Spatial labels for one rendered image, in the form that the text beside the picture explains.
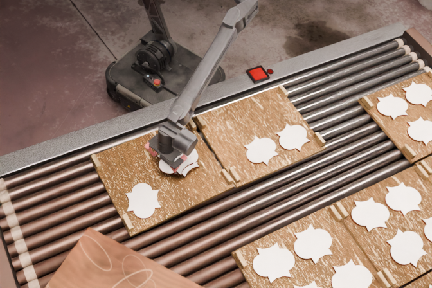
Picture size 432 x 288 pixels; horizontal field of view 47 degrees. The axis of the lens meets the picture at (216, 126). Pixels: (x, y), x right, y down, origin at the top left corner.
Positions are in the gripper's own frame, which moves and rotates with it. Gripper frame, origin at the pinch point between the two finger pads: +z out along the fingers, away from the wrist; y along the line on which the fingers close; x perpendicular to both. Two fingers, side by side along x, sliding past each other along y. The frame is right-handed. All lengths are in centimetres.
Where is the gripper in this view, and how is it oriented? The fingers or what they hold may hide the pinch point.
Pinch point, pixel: (165, 162)
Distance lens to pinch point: 176.4
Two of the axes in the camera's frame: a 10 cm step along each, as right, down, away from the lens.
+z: -1.1, 6.0, 7.9
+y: -7.7, -5.5, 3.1
